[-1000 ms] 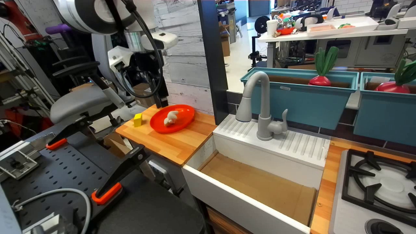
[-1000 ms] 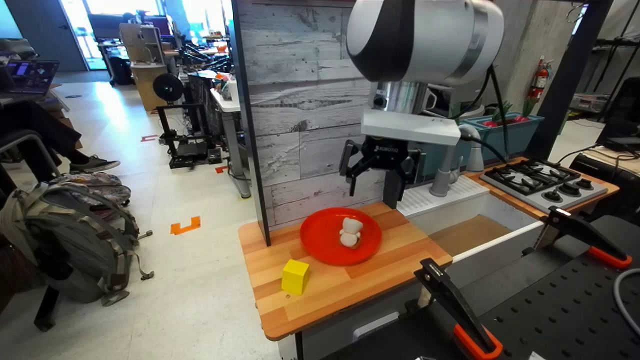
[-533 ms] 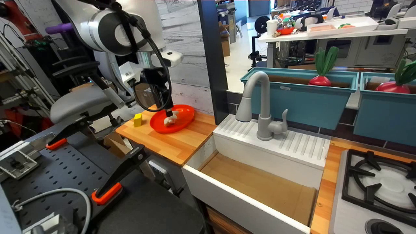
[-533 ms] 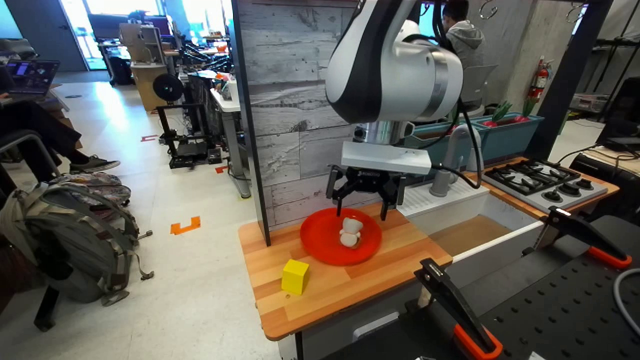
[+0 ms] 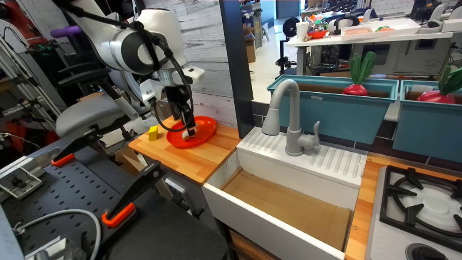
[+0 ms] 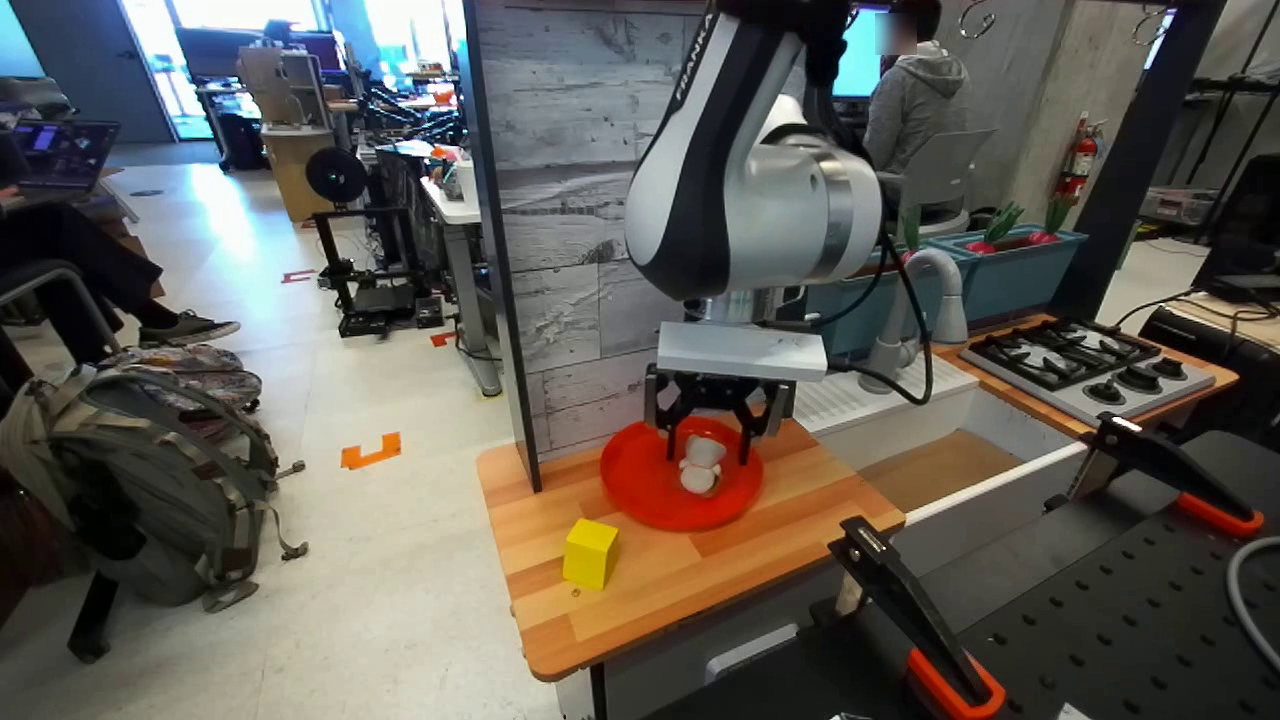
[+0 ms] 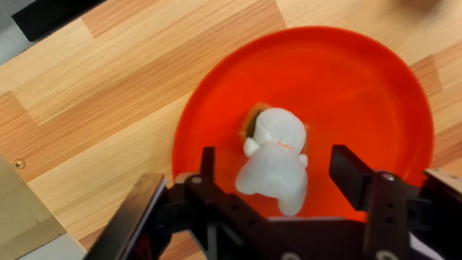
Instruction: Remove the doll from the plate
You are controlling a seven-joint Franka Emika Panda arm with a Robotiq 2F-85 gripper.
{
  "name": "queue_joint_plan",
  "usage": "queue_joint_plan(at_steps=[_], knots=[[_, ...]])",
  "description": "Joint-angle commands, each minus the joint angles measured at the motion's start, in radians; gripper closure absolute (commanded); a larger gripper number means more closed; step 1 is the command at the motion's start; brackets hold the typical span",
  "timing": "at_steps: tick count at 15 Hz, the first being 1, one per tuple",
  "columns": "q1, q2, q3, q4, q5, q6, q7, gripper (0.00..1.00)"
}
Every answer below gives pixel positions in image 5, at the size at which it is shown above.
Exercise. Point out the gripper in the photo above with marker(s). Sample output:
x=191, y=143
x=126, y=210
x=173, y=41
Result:
x=177, y=95

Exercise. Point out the small white doll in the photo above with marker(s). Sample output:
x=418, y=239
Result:
x=186, y=135

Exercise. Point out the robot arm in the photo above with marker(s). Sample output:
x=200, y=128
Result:
x=119, y=50

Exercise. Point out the red plate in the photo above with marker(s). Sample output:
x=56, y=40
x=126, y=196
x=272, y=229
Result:
x=205, y=130

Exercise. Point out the yellow block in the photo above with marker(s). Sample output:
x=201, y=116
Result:
x=153, y=133

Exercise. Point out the toy kitchen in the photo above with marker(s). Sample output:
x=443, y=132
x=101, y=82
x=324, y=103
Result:
x=202, y=159

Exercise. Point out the black clamp with orange pad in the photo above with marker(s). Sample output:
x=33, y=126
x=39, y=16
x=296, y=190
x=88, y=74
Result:
x=126, y=196
x=77, y=144

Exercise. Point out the grey office chair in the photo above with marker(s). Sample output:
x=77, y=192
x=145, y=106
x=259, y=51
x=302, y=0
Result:
x=86, y=113

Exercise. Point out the stack of cardboard boxes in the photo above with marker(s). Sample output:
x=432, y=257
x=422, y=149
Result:
x=250, y=43

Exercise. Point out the grey toy tap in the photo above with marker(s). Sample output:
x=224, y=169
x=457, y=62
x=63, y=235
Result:
x=294, y=119

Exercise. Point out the grey tap lever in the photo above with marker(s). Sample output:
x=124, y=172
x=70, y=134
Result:
x=314, y=135

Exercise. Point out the white toy sink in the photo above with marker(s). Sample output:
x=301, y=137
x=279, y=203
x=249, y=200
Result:
x=288, y=202

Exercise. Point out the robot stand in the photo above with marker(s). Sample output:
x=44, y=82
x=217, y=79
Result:
x=68, y=191

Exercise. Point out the black spool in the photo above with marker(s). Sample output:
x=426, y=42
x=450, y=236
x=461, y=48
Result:
x=290, y=27

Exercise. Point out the white paper cup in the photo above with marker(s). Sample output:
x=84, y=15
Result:
x=302, y=30

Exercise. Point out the teal planter box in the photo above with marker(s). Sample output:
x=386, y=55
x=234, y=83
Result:
x=335, y=115
x=429, y=130

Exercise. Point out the red bowl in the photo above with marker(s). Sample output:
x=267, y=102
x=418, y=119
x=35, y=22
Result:
x=317, y=34

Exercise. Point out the toy radish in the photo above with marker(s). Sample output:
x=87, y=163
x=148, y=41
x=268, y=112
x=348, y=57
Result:
x=355, y=89
x=435, y=96

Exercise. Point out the white table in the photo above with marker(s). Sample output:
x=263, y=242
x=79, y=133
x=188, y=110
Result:
x=361, y=39

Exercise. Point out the white cabinet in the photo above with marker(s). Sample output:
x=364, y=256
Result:
x=404, y=56

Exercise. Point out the white tray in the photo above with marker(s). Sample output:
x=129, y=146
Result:
x=393, y=27

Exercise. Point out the black toy burner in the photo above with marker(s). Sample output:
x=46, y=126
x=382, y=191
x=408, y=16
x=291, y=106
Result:
x=408, y=211

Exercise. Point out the black stove knob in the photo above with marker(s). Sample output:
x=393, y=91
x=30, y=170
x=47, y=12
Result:
x=420, y=252

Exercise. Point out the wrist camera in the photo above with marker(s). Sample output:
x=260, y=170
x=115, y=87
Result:
x=148, y=92

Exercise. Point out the grey wall socket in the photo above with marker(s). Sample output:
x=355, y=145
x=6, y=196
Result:
x=178, y=193

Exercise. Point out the dark blue post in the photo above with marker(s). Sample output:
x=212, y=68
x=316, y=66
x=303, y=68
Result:
x=236, y=72

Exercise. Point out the aluminium frame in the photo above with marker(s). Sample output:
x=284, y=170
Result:
x=25, y=83

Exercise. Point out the silver metal bracket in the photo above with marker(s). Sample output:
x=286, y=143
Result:
x=18, y=180

